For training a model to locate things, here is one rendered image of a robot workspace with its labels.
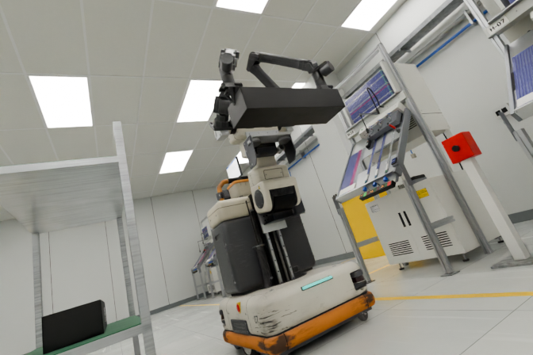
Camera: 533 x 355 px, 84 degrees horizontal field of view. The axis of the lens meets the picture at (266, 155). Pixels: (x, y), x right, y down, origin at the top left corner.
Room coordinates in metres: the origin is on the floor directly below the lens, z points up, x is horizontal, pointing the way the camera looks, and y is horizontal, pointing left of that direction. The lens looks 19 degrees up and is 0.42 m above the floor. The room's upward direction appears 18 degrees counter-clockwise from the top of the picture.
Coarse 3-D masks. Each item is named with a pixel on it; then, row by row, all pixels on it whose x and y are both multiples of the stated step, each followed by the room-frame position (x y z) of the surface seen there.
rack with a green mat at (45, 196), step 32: (64, 160) 0.94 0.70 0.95; (96, 160) 0.99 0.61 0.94; (0, 192) 0.96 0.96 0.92; (32, 192) 1.05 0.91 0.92; (64, 192) 1.14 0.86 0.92; (96, 192) 1.25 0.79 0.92; (128, 192) 1.04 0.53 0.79; (32, 224) 1.40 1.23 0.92; (64, 224) 1.57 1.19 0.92; (128, 224) 1.03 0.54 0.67; (128, 288) 1.77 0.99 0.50; (128, 320) 1.42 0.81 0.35; (32, 352) 1.36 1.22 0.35; (64, 352) 0.92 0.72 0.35
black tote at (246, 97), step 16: (240, 96) 1.12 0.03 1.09; (256, 96) 1.14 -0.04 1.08; (272, 96) 1.18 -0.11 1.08; (288, 96) 1.23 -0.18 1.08; (304, 96) 1.28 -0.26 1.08; (320, 96) 1.34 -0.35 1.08; (336, 96) 1.39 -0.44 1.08; (240, 112) 1.16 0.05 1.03; (256, 112) 1.16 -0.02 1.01; (272, 112) 1.21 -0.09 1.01; (288, 112) 1.26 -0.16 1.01; (304, 112) 1.32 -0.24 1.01; (320, 112) 1.38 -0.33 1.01; (336, 112) 1.44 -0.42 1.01
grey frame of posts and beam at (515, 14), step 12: (468, 0) 1.75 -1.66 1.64; (528, 0) 1.53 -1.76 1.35; (480, 12) 1.73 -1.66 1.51; (516, 12) 1.59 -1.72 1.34; (528, 12) 1.58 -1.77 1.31; (480, 24) 1.76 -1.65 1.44; (492, 36) 1.75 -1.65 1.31; (504, 60) 1.76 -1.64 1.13; (516, 132) 1.49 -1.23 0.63; (528, 144) 1.48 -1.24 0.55; (528, 156) 1.50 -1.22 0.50
